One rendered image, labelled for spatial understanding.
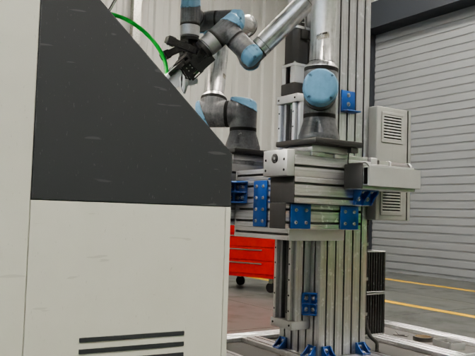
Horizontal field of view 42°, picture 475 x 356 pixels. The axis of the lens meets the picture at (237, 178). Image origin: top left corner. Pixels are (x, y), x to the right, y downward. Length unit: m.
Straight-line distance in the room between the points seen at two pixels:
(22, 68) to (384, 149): 1.50
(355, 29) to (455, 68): 6.29
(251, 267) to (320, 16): 4.37
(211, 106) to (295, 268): 0.77
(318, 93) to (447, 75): 6.92
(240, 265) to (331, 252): 3.92
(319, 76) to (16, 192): 1.03
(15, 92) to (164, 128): 0.41
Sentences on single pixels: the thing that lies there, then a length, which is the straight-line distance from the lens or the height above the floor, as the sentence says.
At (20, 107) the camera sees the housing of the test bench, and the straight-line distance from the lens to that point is 1.67.
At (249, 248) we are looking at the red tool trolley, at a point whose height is 0.42.
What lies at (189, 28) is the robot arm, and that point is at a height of 1.45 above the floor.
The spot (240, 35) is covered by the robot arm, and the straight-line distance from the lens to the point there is 2.18.
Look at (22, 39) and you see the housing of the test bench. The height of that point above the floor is 1.20.
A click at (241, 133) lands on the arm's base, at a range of 2.59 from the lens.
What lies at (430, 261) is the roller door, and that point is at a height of 0.20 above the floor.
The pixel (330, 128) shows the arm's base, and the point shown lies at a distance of 2.20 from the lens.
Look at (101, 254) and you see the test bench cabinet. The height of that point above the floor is 0.65.
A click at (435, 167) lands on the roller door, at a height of 1.50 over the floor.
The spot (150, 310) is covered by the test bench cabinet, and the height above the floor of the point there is 0.49.
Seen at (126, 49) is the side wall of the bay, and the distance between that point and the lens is 1.77.
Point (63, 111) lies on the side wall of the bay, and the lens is 1.69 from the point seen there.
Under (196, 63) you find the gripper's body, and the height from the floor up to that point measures 1.28.
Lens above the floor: 0.77
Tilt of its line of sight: 3 degrees up
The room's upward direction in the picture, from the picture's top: 2 degrees clockwise
